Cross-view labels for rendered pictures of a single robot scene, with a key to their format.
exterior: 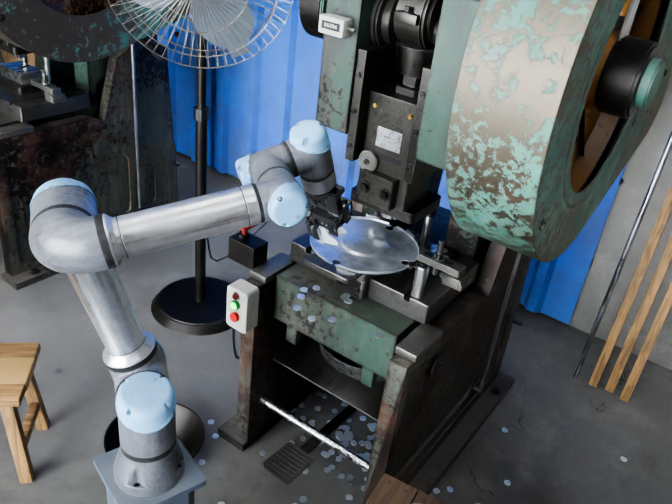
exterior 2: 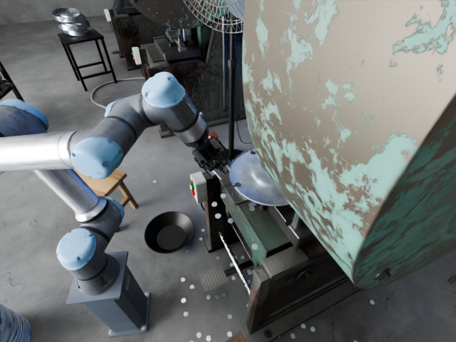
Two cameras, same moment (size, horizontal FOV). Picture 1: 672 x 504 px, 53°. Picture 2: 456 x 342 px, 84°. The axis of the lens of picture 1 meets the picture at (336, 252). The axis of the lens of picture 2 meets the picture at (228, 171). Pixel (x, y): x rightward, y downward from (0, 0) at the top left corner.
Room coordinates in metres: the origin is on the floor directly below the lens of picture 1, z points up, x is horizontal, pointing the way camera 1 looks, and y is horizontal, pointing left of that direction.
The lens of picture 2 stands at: (0.92, -0.30, 1.41)
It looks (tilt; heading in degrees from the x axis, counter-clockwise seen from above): 44 degrees down; 33
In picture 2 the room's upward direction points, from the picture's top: straight up
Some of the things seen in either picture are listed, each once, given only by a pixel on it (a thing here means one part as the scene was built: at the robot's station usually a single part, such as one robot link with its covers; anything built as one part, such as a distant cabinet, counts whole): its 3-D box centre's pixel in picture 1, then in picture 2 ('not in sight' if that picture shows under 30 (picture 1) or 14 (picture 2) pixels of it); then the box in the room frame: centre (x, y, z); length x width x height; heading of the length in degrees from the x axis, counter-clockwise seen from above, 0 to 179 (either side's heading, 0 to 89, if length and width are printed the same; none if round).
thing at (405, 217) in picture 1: (394, 201); not in sight; (1.64, -0.14, 0.86); 0.20 x 0.16 x 0.05; 58
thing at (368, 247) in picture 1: (364, 243); (270, 173); (1.53, -0.07, 0.78); 0.29 x 0.29 x 0.01
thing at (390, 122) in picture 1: (396, 145); not in sight; (1.60, -0.12, 1.04); 0.17 x 0.15 x 0.30; 148
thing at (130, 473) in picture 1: (148, 453); (94, 269); (1.00, 0.35, 0.50); 0.15 x 0.15 x 0.10
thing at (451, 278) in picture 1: (441, 259); not in sight; (1.55, -0.28, 0.76); 0.17 x 0.06 x 0.10; 58
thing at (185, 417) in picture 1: (155, 443); (169, 233); (1.44, 0.48, 0.04); 0.30 x 0.30 x 0.07
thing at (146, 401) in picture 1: (146, 411); (83, 251); (1.01, 0.35, 0.62); 0.13 x 0.12 x 0.14; 23
